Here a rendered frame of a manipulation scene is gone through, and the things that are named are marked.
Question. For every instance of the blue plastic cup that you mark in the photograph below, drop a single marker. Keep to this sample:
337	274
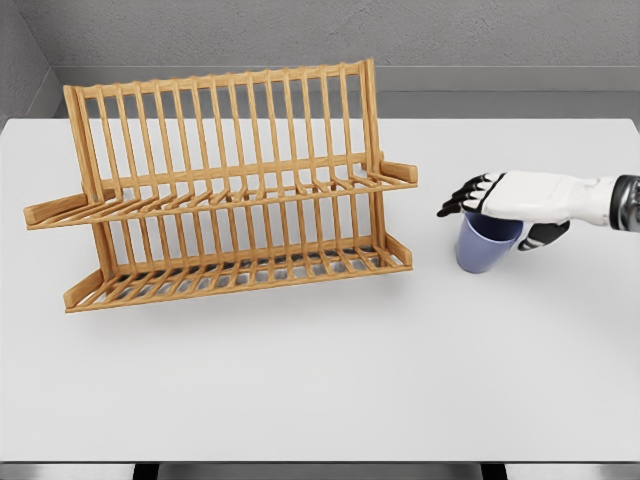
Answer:
481	247

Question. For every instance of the wooden two-tier dish rack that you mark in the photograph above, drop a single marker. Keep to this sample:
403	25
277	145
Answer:
220	190

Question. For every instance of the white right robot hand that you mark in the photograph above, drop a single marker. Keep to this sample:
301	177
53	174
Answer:
520	196

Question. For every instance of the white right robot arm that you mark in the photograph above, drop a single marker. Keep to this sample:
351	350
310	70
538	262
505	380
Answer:
607	201

